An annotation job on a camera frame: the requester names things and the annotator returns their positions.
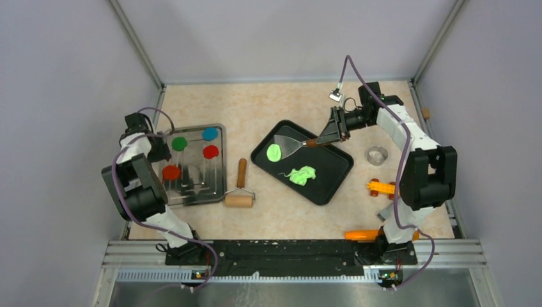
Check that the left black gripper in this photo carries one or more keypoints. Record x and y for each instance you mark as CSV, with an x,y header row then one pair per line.
x,y
163,152

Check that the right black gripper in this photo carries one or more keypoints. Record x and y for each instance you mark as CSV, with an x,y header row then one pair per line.
x,y
336,130

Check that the silver metal tray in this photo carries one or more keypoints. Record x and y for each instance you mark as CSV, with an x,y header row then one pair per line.
x,y
203,180

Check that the black baking tray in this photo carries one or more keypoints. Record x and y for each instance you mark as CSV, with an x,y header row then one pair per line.
x,y
331,163

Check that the round metal cookie cutter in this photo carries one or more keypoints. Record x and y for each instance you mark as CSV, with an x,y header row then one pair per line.
x,y
377,155

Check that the metal scraper wooden handle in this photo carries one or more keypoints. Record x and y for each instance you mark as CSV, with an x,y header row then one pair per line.
x,y
290,145

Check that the green dough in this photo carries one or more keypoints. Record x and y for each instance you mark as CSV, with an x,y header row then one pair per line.
x,y
300,176

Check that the round green dough wrapper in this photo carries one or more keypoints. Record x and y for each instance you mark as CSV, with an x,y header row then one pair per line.
x,y
274,153

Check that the wooden dough roller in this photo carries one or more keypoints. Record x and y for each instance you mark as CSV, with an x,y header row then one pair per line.
x,y
240,197

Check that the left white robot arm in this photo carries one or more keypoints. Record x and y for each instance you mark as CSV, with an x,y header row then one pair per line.
x,y
137,192

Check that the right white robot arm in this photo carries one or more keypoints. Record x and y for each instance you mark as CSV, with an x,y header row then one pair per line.
x,y
427,170

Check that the green dough disc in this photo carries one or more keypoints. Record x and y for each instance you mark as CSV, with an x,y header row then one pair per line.
x,y
178,144

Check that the orange dough disc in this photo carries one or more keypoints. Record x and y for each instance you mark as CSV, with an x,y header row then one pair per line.
x,y
171,172

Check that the red dough disc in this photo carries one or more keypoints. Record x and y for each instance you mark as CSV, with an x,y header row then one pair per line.
x,y
210,152

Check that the blue dough disc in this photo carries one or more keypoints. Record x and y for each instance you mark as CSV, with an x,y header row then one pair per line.
x,y
210,133

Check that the yellow toy brick car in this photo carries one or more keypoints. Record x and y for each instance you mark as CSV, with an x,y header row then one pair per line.
x,y
377,188

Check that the small wooden cork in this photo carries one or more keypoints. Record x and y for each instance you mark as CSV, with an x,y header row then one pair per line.
x,y
425,113

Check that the grey plastic bolt toy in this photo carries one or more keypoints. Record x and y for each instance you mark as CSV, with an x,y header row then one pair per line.
x,y
386,213

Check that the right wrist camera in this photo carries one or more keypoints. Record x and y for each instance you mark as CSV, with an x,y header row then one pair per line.
x,y
336,95

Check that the orange handled tool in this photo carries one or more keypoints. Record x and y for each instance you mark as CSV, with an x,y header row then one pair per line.
x,y
363,235

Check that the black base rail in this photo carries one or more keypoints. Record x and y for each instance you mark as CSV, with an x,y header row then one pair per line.
x,y
287,258

